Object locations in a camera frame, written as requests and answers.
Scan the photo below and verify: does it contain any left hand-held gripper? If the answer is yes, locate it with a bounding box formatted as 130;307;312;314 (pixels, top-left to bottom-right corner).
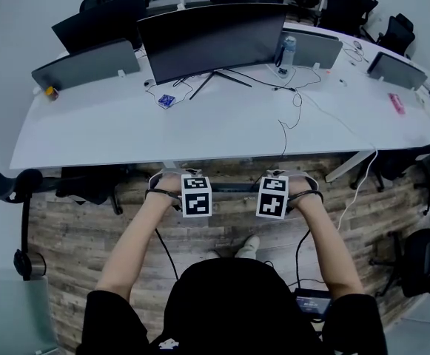
148;167;215;218

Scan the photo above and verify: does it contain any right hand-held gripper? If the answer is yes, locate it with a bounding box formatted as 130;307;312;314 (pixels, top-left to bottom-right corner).
255;168;323;220

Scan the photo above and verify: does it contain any black keyboard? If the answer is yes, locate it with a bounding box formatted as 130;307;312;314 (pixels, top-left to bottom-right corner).
210;183;262;195

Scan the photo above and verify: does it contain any person's right forearm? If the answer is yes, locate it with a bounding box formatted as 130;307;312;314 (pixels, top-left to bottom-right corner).
288;196;366;297

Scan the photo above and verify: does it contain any person's left forearm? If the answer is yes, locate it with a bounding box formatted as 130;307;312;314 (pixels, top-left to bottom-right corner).
95;196;175;302

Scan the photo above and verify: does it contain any person's right hand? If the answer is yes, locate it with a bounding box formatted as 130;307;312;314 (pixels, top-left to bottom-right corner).
286;176;315;200

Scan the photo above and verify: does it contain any person's left hand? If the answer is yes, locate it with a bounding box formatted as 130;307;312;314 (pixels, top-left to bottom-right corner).
151;174;183;199

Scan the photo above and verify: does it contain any person's black shirt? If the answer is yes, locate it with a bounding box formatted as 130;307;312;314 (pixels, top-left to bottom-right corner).
75;257;388;355

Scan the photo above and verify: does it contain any black device with screen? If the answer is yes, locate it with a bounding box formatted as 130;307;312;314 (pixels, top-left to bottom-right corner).
294;287;332;320

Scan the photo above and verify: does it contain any black monitor stand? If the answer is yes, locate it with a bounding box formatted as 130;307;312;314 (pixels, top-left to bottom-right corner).
189;70;253;101

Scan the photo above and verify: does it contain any clear water bottle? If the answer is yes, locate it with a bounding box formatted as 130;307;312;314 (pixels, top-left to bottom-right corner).
275;35;297;78

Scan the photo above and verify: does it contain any grey desk divider panel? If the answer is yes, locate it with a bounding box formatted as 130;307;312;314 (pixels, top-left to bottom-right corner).
31;38;141;90
279;27;344;70
366;52;429;92

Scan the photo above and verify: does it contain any pink packet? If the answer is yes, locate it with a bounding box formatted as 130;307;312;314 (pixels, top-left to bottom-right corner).
388;92;406;115

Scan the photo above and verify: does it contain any curved black monitor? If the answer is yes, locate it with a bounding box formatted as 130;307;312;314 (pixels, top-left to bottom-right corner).
136;2;289;86

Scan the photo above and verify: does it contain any black bar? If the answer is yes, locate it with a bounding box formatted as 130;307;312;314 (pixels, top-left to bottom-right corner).
21;192;33;253

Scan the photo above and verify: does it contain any flat black monitor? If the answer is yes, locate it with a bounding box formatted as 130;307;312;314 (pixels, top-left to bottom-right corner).
51;0;147;55

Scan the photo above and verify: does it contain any cluster of black office chairs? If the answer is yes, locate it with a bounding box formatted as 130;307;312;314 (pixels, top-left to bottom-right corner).
295;0;417;57

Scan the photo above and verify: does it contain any frosted glass panel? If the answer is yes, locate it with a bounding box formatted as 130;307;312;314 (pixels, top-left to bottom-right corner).
0;275;58;355

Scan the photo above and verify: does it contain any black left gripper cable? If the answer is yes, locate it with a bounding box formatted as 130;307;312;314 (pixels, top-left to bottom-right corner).
154;228;181;283

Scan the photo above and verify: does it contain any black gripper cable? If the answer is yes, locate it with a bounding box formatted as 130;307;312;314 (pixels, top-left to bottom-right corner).
154;228;181;283
295;227;314;291

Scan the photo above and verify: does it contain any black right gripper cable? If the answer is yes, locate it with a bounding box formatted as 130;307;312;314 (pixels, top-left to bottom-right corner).
295;227;314;291

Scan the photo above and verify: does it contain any white cable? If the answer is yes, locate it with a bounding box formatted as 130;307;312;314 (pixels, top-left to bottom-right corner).
303;94;380;232

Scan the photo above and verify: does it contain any black monitor cable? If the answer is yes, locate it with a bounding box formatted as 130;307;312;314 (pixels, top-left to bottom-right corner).
221;68;297;92

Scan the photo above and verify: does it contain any steel cylinder post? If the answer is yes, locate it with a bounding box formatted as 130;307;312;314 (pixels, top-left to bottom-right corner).
13;248;48;282

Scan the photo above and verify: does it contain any thin earphone cable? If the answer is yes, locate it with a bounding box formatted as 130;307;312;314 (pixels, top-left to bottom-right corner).
342;39;370;64

